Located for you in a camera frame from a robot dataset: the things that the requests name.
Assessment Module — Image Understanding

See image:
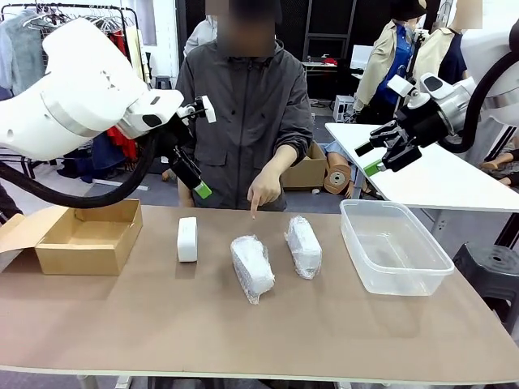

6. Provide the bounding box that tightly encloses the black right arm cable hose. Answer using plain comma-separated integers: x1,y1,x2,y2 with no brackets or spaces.
440,51,519,155

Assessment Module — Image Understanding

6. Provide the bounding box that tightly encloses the unwrapped white clock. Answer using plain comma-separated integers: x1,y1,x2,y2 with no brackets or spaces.
176,216,199,263

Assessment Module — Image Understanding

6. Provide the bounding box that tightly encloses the white side table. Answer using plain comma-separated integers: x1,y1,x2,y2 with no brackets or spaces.
324,121,519,244

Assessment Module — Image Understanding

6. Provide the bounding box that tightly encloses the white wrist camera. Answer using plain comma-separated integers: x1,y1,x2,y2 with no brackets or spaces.
387,75,415,99
202,95,217,124

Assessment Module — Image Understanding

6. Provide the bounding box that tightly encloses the person's left forearm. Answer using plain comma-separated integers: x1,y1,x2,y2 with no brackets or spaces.
267,128,315,171

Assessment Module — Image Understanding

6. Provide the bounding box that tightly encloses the white monitor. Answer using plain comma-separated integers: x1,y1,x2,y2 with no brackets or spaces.
350,44,376,71

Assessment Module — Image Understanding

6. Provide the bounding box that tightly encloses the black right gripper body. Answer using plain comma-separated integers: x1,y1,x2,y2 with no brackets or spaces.
395,105,449,149

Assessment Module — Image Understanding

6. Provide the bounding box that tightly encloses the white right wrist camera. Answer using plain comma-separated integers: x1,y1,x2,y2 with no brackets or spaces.
387,75,415,99

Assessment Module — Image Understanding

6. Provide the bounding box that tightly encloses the mannequin torso with wooden disc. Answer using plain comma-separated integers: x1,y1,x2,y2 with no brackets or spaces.
322,139,360,197

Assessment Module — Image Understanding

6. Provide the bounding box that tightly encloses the open brown cardboard box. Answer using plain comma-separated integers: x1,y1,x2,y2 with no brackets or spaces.
0,197,144,277

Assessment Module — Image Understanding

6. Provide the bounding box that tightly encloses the navy clothes pile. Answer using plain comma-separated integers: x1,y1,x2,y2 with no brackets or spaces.
56,133,127,184

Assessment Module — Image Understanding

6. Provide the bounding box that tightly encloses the red dress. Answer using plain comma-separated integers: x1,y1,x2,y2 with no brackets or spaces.
105,31,141,160

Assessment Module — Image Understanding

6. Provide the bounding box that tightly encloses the narrow bubble-wrapped clock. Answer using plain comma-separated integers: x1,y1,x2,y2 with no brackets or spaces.
284,215,324,281

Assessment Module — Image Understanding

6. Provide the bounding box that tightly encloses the wide bubble-wrapped clock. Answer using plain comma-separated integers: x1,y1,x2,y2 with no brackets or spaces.
229,233,277,306

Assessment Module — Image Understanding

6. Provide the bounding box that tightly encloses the mannequin in cream vest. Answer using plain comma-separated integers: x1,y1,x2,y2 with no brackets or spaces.
413,24,470,88

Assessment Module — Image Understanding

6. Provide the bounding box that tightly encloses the black aluminium frame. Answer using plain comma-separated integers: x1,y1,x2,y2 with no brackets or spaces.
493,208,519,249

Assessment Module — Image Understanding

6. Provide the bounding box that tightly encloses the grey-blue jacket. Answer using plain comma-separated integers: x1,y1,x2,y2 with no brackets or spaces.
0,9,48,96

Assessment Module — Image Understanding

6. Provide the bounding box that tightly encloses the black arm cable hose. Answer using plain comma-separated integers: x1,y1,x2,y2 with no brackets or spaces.
440,51,519,155
0,129,195,210

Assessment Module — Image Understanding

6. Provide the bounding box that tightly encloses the person in light grey hoodie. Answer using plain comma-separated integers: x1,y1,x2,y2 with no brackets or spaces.
182,15,221,58

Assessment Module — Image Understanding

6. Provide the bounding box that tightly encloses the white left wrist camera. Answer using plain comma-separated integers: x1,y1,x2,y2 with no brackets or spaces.
202,95,217,124

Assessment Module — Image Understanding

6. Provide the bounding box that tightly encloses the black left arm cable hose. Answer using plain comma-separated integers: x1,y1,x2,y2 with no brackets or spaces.
0,129,195,210

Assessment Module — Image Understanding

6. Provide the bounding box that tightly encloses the brown cardboard carton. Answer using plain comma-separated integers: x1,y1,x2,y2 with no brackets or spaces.
281,140,328,192

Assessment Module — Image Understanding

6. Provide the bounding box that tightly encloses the person's dark sleeve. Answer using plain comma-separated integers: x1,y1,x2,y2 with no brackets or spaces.
0,184,24,226

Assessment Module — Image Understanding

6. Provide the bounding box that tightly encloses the mannequin in beige coat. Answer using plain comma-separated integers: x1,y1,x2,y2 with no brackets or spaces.
354,0,422,123

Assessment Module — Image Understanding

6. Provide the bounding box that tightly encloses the person's left hand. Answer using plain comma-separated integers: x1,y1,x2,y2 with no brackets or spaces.
247,160,285,221

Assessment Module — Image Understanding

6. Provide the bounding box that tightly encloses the white computer case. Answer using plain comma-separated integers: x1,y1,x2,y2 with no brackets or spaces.
332,94,358,123

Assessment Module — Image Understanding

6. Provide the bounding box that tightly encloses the clear plastic container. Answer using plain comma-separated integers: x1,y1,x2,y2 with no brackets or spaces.
339,199,456,297

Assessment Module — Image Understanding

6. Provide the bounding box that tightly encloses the person in grey jacket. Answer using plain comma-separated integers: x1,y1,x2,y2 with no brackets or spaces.
175,0,315,212

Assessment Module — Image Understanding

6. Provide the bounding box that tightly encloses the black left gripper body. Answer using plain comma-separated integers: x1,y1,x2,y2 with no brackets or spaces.
157,114,195,158

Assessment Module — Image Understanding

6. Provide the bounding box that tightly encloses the black plastic stool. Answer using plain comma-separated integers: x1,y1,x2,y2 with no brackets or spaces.
451,242,519,325

